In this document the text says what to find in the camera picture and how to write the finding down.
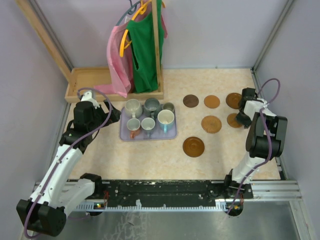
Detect light blue mug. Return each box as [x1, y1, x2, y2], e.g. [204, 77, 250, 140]
[157, 109, 175, 134]

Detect brown grooved coaster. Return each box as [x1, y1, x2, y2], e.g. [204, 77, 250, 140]
[225, 92, 242, 110]
[182, 136, 205, 158]

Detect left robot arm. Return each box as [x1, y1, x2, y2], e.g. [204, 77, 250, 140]
[16, 87, 121, 239]

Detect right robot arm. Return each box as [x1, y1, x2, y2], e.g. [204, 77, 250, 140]
[223, 87, 288, 198]

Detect light bamboo coaster right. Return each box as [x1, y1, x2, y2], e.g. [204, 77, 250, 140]
[227, 113, 243, 128]

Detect light wood coaster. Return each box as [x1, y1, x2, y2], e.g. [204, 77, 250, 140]
[204, 95, 221, 109]

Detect woven rattan coaster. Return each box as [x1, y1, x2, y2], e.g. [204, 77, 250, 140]
[201, 115, 222, 134]

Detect dark walnut coaster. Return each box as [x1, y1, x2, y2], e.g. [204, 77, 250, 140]
[183, 94, 199, 108]

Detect small olive green cup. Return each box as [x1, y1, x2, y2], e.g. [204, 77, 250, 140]
[162, 102, 175, 113]

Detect white speckled mug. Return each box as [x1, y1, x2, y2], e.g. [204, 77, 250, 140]
[124, 99, 143, 119]

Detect orange printed mug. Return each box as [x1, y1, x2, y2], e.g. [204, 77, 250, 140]
[126, 118, 141, 139]

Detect wooden rack base tray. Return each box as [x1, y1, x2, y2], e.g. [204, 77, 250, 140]
[64, 66, 164, 103]

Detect grey blue printed mug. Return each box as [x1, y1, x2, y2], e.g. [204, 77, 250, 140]
[141, 117, 156, 138]

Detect pink shirt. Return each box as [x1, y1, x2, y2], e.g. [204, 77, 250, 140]
[93, 5, 169, 99]

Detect dark green speckled mug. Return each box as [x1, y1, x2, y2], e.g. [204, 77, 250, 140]
[143, 98, 162, 120]

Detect lavender plastic tray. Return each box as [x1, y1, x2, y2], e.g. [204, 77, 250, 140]
[119, 107, 178, 142]

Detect yellow hanger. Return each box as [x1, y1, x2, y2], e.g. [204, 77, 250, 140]
[118, 0, 168, 57]

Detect green tank top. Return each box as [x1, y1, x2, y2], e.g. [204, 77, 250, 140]
[127, 13, 158, 93]

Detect grey blue hanger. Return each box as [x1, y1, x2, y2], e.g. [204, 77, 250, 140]
[115, 0, 141, 26]

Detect leaning wooden beam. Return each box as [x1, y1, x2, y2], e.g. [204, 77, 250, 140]
[15, 0, 76, 86]

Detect wooden rack post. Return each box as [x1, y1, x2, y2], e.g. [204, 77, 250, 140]
[151, 0, 161, 92]

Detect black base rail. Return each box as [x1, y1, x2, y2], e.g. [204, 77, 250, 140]
[86, 175, 253, 208]

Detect aluminium frame rail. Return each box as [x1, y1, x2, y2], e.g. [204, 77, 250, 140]
[32, 180, 304, 213]

